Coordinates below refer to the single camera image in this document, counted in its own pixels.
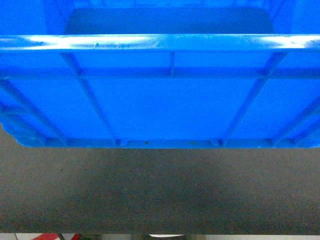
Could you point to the large blue plastic crate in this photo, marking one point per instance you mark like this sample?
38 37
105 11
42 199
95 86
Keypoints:
160 74

